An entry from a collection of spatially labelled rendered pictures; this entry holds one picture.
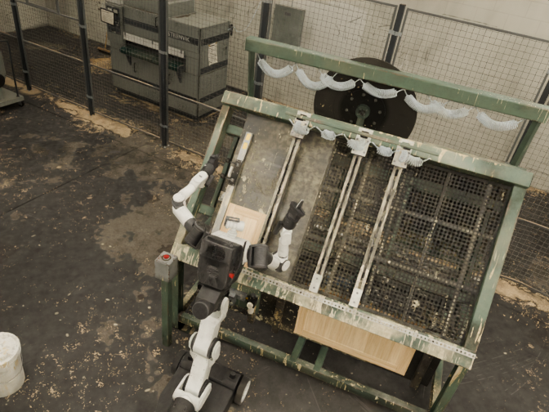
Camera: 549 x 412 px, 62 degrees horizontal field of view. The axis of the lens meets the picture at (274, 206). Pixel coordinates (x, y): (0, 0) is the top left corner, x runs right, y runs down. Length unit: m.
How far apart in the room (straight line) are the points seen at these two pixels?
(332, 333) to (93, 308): 2.05
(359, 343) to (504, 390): 1.37
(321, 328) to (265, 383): 0.61
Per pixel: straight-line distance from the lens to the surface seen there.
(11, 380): 3.85
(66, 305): 4.44
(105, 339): 4.12
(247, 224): 3.38
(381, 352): 3.74
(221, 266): 2.75
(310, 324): 3.73
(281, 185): 3.34
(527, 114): 3.56
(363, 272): 3.20
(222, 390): 3.58
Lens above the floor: 3.15
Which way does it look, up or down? 34 degrees down
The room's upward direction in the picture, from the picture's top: 9 degrees clockwise
